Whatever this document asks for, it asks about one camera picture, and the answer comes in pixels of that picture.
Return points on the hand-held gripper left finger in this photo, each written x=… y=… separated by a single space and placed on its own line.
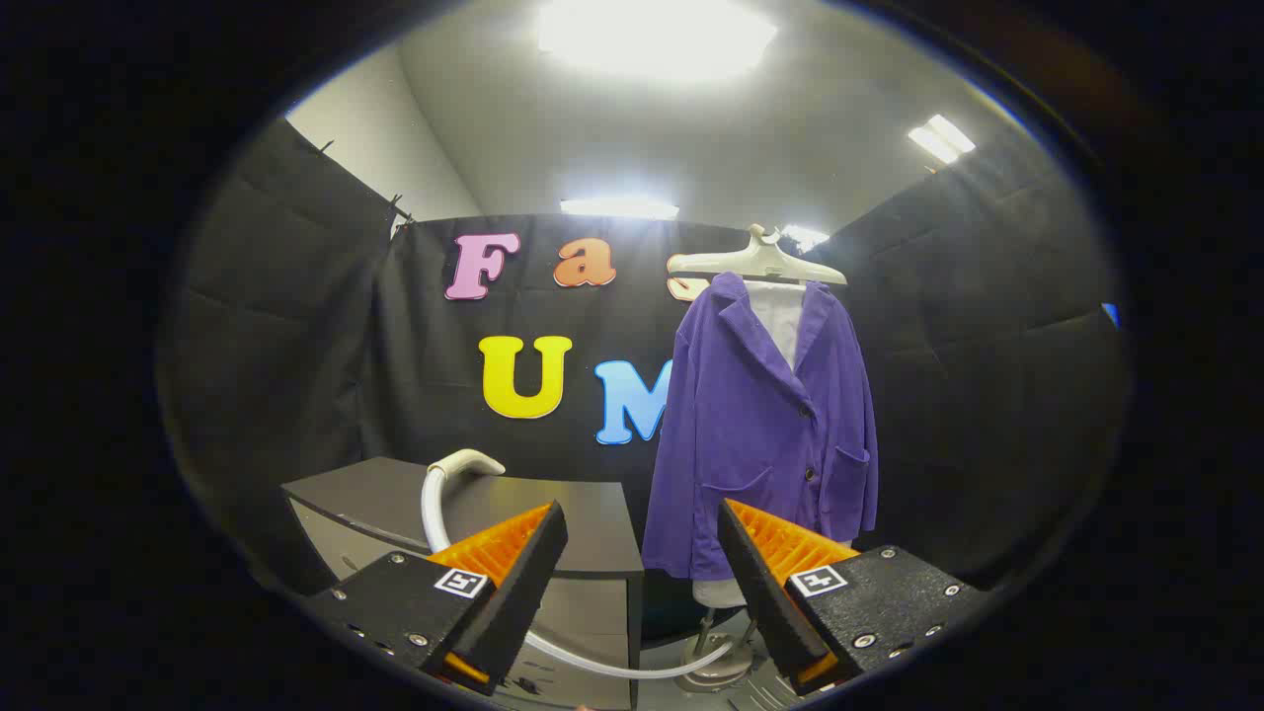
x=513 y=592

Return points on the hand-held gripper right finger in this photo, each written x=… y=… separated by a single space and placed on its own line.
x=760 y=592

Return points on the white garment steamer head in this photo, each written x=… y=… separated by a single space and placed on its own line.
x=466 y=460

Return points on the metal mannequin stand base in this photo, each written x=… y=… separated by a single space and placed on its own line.
x=716 y=671

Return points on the grey cabinet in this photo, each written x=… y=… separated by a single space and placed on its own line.
x=583 y=533

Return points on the white plastic hanger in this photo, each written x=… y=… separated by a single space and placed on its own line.
x=755 y=259

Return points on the small ceiling light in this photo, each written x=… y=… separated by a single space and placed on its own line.
x=805 y=237

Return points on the long ceiling strip light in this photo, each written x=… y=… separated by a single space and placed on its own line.
x=617 y=207

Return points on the small blue object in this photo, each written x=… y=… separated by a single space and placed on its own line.
x=1112 y=314

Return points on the double ceiling light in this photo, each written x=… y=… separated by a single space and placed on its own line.
x=941 y=138

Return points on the large ceiling light panel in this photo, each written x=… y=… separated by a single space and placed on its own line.
x=652 y=35

